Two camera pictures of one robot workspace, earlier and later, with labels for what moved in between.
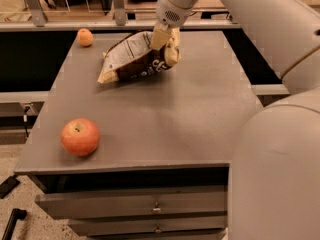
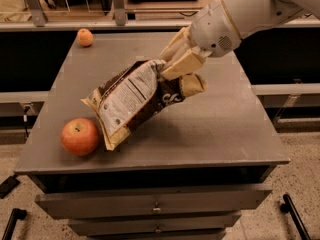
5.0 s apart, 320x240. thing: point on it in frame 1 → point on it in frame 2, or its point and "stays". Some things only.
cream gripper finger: (160, 36) → (181, 57)
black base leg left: (15, 215) stays
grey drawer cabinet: (161, 166) stays
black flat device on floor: (8, 185) stays
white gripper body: (169, 13) → (213, 30)
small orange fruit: (85, 37) stays
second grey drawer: (147, 225) stays
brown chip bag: (132, 57) → (129, 95)
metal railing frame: (120, 21) stays
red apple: (80, 136) stays
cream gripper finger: (172, 51) → (192, 84)
